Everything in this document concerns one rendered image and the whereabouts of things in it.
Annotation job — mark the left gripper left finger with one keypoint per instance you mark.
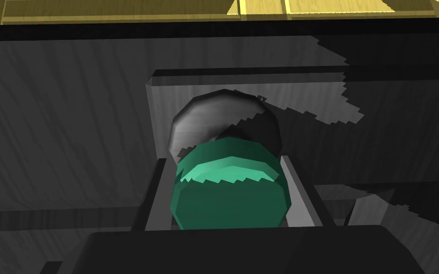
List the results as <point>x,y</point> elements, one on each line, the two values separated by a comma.
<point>157,205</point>

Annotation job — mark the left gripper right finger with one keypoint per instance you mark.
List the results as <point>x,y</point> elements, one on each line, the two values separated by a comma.
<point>302,201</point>

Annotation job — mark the green and grey round knob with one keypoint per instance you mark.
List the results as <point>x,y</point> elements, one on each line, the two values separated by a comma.
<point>229,190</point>

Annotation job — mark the dark grey wooden door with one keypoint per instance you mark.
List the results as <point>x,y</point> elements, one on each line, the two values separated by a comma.
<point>59,125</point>

